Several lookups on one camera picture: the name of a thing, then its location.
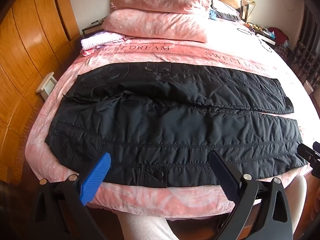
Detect dark nightstand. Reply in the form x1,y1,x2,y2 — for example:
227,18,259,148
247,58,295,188
82,20,105,37

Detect person's leg white trousers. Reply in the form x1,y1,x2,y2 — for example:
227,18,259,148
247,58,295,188
119,211,182,240
274,174,308,222

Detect red cloth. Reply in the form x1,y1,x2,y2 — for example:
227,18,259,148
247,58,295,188
269,27,289,44

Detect person's left leg white trousers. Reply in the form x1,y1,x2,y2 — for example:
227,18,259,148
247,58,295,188
119,211,182,240

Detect bed with pink blanket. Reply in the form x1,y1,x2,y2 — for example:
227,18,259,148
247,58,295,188
25,25,320,217

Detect dark patterned curtain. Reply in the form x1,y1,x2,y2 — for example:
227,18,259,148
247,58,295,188
291,4,320,67

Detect cluttered bedside table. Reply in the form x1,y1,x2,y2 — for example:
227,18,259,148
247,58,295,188
246,21,278,46

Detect folded white towel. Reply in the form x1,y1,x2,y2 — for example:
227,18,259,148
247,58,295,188
80,31,125,50

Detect dark grey pillow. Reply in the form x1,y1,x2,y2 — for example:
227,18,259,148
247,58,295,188
211,0,242,22

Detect black quilted pants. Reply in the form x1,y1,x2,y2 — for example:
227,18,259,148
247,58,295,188
45,61,308,189

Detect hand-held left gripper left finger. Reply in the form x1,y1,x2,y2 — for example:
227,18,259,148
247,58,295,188
36,152,112,240

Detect person's right leg white trousers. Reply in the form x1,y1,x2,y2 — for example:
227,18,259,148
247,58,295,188
274,174,308,222

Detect gold frame lamp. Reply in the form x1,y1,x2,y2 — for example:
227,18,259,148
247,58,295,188
240,0,257,22

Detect wooden wardrobe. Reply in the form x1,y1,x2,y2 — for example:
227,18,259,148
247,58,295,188
0,0,82,180

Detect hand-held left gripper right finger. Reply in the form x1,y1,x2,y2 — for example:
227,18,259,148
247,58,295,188
209,151,293,240

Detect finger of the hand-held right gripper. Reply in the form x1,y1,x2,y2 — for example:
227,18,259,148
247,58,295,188
297,142,320,165

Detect small white stool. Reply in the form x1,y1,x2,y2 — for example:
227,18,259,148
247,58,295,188
36,72,58,101

